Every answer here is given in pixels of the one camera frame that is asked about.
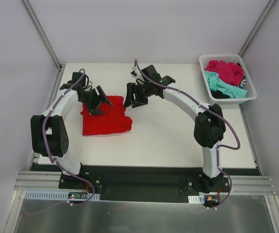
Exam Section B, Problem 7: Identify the red t shirt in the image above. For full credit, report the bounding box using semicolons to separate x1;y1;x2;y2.
81;96;132;136

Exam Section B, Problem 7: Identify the white plastic basket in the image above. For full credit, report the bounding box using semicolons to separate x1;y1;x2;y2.
199;54;257;105

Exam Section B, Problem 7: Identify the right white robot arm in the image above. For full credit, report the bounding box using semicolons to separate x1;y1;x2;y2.
124;63;226;193

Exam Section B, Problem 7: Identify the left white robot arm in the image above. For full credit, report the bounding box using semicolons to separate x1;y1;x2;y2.
31;68;113;189

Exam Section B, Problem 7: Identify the black garment in basket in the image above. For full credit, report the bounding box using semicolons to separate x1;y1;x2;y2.
211;90;230;99

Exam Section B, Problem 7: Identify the crumpled magenta t shirt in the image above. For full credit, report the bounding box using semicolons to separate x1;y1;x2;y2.
204;60;244;86

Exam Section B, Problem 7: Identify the teal t shirt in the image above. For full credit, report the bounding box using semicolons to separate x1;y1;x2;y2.
204;70;247;99

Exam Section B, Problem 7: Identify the striped garment in basket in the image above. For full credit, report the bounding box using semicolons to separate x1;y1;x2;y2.
237;76;246;89

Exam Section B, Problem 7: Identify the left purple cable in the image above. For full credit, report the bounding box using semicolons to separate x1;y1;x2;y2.
22;68;96;216

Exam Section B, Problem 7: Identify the left aluminium frame post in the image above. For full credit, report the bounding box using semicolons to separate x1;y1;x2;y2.
20;0;62;70

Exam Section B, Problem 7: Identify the aluminium frame post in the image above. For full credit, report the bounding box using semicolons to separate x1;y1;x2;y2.
20;0;62;70
238;0;279;59

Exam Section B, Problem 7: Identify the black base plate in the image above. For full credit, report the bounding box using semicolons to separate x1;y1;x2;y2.
31;163;231;203

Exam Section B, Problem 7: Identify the aluminium rail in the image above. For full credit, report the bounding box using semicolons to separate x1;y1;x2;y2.
14;171;61;190

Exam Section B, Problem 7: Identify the left white cable duct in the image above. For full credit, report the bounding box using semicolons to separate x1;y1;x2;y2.
25;191;100;201

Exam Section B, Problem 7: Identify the white cable duct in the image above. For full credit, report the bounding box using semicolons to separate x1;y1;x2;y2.
188;195;205;204
25;191;100;201

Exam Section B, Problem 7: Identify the right white cable duct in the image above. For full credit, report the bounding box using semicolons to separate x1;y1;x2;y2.
188;195;205;204

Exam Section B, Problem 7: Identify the right aluminium frame post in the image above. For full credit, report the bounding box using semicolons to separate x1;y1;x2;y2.
238;0;279;59

